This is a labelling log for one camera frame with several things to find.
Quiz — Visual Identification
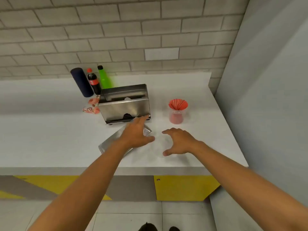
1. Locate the person's left forearm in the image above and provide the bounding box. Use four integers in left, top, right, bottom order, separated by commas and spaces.
28, 141, 132, 231

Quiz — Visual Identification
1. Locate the clear cup with red straws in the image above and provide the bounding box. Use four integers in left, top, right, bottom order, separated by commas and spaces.
168, 98, 189, 125

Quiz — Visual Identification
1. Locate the steel dispenser lid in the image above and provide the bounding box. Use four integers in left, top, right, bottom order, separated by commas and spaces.
98, 122, 152, 158

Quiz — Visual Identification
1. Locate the person's right hand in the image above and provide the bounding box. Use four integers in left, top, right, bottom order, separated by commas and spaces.
161, 128, 201, 157

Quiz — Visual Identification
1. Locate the person's right forearm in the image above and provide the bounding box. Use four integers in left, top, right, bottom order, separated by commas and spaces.
191, 141, 308, 231

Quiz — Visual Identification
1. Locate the green bottle black cap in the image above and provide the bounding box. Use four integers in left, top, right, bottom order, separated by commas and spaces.
97, 65, 115, 90

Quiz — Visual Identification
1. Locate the person's black left shoe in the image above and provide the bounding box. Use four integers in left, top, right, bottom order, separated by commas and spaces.
138, 222, 158, 231

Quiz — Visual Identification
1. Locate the dark blue cylindrical bottle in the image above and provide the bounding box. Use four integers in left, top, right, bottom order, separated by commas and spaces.
70, 67, 94, 98

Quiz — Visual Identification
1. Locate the yellow grey cabinet front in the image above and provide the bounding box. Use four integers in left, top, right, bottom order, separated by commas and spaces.
0, 175, 221, 202

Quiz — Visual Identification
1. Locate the floral napkin packet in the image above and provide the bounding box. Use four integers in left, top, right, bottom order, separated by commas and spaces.
82, 97, 101, 115

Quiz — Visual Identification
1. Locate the person's left hand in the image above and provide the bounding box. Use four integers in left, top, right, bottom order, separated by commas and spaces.
117, 115, 155, 150

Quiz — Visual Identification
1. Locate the cola bottle red cap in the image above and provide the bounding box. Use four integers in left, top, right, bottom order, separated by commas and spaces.
86, 68, 102, 95

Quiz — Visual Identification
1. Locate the white countertop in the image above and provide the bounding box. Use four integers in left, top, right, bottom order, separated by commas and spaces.
0, 72, 249, 176

